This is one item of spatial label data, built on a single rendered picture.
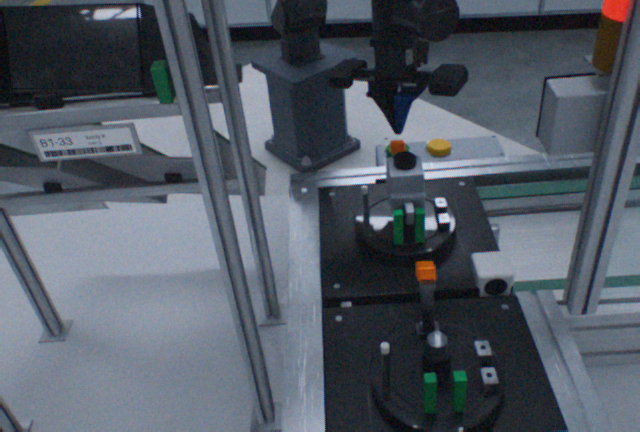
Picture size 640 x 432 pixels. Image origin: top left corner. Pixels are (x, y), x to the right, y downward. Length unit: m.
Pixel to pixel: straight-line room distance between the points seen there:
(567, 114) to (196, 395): 0.57
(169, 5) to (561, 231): 0.69
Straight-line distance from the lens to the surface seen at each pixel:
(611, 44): 0.64
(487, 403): 0.67
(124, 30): 0.57
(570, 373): 0.75
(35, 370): 0.99
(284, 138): 1.22
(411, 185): 0.80
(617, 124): 0.65
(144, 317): 0.98
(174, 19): 0.49
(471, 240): 0.87
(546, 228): 0.99
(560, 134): 0.67
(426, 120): 1.35
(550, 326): 0.79
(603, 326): 0.85
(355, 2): 3.90
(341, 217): 0.91
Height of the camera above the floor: 1.54
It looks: 37 degrees down
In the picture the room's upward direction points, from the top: 6 degrees counter-clockwise
